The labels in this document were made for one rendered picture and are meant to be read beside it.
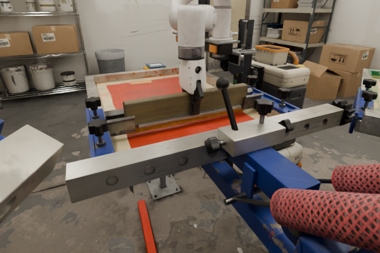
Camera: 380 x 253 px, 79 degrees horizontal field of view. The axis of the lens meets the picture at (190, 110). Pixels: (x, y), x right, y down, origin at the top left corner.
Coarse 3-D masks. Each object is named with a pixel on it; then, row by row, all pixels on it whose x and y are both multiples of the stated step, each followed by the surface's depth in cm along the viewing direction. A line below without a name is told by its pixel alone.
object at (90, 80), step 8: (120, 72) 119; (128, 72) 119; (136, 72) 120; (144, 72) 121; (152, 72) 123; (160, 72) 125; (168, 72) 127; (176, 72) 129; (208, 72) 119; (88, 80) 106; (96, 80) 113; (104, 80) 114; (112, 80) 116; (120, 80) 118; (208, 80) 113; (216, 80) 106; (88, 88) 95; (96, 88) 96; (88, 96) 87; (96, 96) 87; (272, 112) 76
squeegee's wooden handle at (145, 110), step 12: (240, 84) 77; (156, 96) 67; (168, 96) 67; (180, 96) 68; (204, 96) 71; (216, 96) 73; (240, 96) 77; (132, 108) 63; (144, 108) 64; (156, 108) 66; (168, 108) 68; (180, 108) 69; (204, 108) 73; (216, 108) 75; (144, 120) 66; (156, 120) 67
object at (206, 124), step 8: (152, 80) 118; (160, 80) 118; (168, 80) 118; (176, 80) 118; (240, 112) 82; (200, 120) 76; (208, 120) 76; (216, 120) 76; (224, 120) 76; (240, 120) 76; (248, 120) 76; (200, 128) 71; (208, 128) 71; (216, 128) 71
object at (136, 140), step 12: (120, 84) 112; (132, 84) 112; (144, 84) 112; (120, 96) 97; (120, 108) 85; (144, 132) 69; (156, 132) 69; (168, 132) 69; (180, 132) 69; (192, 132) 69; (132, 144) 63; (144, 144) 63
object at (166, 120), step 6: (222, 108) 75; (234, 108) 76; (240, 108) 78; (186, 114) 71; (198, 114) 71; (204, 114) 72; (162, 120) 67; (168, 120) 68; (174, 120) 68; (180, 120) 69; (138, 126) 65; (144, 126) 65; (150, 126) 66
